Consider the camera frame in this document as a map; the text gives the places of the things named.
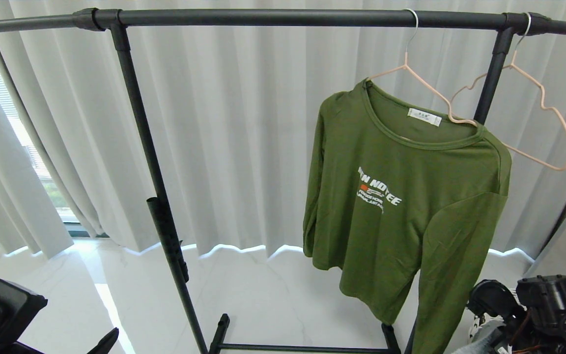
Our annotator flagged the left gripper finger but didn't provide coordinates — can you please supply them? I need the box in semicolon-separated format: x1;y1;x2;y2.
86;328;119;354

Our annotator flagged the green garment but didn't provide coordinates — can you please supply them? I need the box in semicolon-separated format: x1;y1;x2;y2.
303;79;513;354

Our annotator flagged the pink clothes hanger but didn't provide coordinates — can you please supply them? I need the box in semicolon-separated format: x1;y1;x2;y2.
368;9;478;127
448;12;566;172

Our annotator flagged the black clothes rack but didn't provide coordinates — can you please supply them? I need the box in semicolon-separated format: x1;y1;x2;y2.
0;7;566;354

